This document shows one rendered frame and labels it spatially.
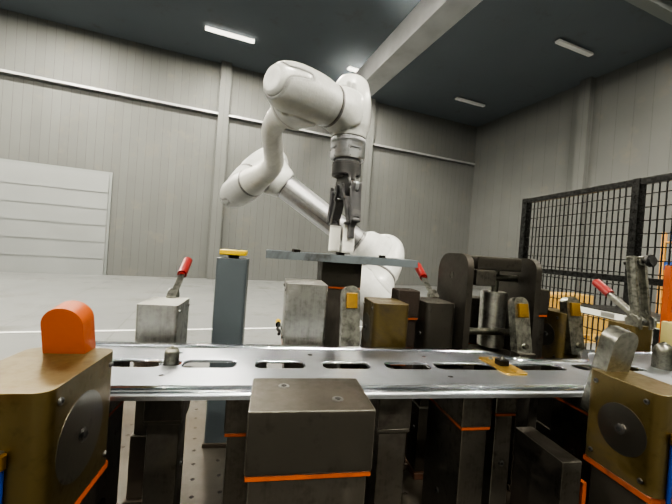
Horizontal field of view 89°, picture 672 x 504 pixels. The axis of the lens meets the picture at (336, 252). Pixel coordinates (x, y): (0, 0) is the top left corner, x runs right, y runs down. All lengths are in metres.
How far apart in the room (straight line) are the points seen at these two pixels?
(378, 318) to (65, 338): 0.48
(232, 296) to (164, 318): 0.20
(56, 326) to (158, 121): 11.23
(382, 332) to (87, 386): 0.48
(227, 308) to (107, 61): 11.62
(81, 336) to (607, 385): 0.61
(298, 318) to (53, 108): 11.64
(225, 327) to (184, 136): 10.71
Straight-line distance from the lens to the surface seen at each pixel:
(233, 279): 0.83
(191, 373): 0.52
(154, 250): 11.12
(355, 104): 0.88
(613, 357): 0.59
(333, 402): 0.37
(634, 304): 1.08
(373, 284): 1.25
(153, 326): 0.69
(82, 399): 0.39
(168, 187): 11.17
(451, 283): 0.83
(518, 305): 0.84
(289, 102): 0.78
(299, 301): 0.65
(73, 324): 0.42
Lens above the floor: 1.18
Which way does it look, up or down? 1 degrees down
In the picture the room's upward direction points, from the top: 4 degrees clockwise
